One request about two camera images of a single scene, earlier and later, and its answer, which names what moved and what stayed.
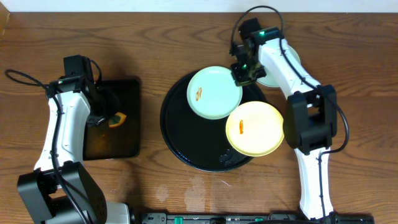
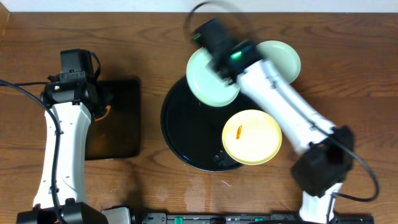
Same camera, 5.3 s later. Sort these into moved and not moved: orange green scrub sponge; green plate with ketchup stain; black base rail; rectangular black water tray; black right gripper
Moved: orange green scrub sponge; black right gripper; green plate with ketchup stain
Not moved: rectangular black water tray; black base rail
